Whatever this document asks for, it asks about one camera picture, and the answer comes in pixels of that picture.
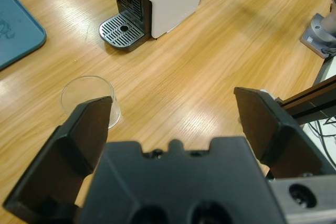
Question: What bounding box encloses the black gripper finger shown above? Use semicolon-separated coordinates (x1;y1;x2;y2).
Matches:
2;95;113;224
233;86;332;182

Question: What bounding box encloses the clear drinking glass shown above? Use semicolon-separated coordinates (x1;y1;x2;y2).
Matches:
60;75;124;130

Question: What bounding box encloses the white capsule coffee machine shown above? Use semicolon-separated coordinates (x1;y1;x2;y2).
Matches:
99;0;211;52

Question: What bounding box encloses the teal plastic tray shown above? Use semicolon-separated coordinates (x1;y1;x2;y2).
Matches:
0;0;47;71

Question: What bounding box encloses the drip tray with metal grille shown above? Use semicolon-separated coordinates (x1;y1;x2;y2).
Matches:
99;14;145;52

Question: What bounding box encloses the dark extrusion post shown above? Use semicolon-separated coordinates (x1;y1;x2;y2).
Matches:
275;77;336;126

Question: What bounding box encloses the arm grey base plate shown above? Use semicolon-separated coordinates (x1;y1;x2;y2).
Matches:
300;13;336;58

